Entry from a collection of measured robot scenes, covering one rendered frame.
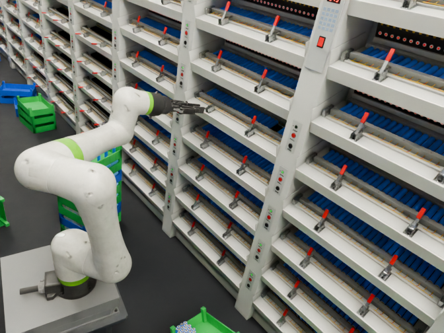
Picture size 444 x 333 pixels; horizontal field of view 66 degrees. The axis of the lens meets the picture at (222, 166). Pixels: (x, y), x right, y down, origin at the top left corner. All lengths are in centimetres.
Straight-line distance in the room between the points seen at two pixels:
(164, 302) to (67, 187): 110
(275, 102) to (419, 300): 81
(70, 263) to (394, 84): 118
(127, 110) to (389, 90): 88
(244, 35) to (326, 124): 48
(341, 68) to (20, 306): 137
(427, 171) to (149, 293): 142
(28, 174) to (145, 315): 107
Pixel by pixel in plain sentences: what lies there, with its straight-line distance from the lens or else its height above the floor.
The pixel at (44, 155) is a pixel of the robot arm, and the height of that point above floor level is 102.
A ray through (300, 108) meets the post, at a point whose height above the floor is 114.
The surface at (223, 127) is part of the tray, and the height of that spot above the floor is 91.
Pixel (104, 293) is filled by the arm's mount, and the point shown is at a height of 38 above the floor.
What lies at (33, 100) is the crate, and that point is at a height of 18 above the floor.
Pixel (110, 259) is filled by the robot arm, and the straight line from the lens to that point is 119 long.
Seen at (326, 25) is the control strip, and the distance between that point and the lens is 118.
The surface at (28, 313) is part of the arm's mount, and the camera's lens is 148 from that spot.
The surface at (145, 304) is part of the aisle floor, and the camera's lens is 190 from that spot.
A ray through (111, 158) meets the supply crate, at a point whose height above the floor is 51.
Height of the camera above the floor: 153
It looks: 30 degrees down
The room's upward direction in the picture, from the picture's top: 11 degrees clockwise
